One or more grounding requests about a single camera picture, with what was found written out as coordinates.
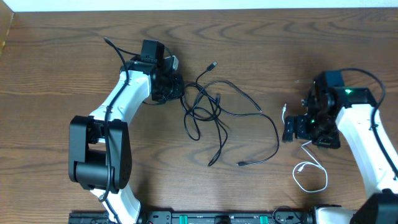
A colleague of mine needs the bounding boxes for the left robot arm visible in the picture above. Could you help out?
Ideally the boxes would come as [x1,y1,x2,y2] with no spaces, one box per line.
[68,40,184,223]

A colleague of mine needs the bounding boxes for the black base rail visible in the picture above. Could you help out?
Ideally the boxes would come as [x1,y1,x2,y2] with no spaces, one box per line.
[67,203,358,224]

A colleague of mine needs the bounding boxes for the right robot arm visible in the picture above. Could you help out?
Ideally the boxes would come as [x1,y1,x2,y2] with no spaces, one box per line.
[282,69,397,223]

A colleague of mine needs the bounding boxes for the left camera black cable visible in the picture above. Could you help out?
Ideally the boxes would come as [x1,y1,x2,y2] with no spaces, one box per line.
[98,36,142,224]

